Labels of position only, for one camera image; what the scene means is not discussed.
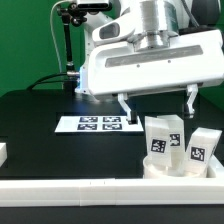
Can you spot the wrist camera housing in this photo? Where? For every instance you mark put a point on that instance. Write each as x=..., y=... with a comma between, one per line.
x=113, y=32

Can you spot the white AprilTag base sheet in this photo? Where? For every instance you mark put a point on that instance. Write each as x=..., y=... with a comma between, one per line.
x=78, y=124

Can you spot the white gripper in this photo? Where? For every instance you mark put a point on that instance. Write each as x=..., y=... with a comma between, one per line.
x=192, y=61

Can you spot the rear camera on pole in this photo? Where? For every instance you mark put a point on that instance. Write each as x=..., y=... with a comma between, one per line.
x=93, y=4

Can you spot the white U-shaped barrier frame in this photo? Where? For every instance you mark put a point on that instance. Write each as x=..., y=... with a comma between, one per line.
x=93, y=192

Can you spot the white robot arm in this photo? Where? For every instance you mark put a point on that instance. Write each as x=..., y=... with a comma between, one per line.
x=156, y=22

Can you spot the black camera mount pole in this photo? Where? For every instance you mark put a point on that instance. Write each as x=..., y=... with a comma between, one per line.
x=70, y=15

